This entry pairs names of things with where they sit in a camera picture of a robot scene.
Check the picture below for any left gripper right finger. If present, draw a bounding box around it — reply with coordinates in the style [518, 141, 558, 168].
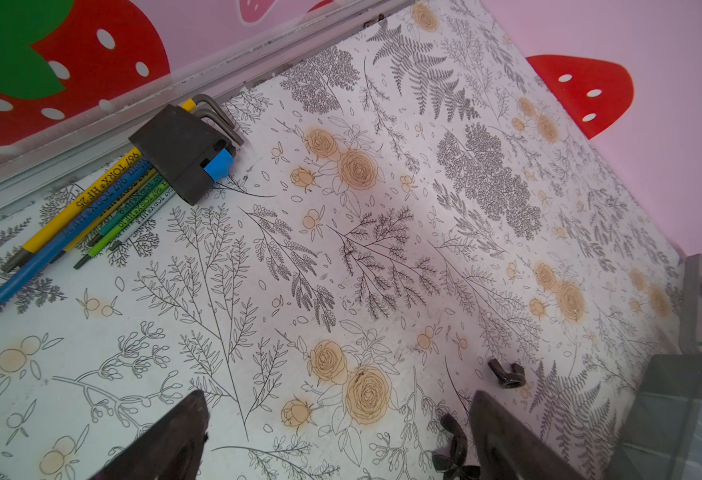
[469, 391, 583, 480]

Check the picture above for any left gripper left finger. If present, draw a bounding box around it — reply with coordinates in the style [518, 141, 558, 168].
[92, 390, 210, 480]

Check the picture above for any grey plastic organizer box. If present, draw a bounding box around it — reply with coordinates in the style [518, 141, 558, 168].
[605, 254, 702, 479]

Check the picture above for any hex key set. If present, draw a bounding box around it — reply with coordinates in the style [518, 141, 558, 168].
[0, 94, 244, 308]

